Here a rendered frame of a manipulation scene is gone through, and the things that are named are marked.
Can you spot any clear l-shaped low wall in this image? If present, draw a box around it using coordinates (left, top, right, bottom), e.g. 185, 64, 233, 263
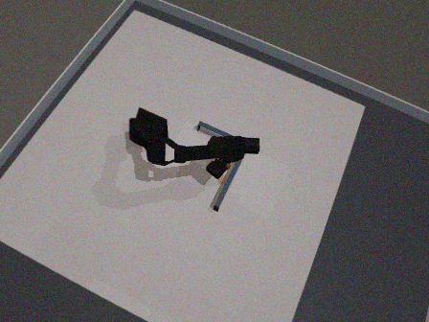
198, 126, 236, 194

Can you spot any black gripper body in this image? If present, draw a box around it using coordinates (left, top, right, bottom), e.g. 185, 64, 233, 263
206, 158, 232, 179

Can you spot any translucent orange ball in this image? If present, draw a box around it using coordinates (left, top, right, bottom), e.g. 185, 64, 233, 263
217, 174, 227, 184

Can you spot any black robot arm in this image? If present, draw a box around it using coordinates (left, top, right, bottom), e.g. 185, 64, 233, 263
128, 117, 260, 166

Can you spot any clear blue-grey l-shaped wall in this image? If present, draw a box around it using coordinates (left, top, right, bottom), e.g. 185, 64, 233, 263
198, 121, 242, 212

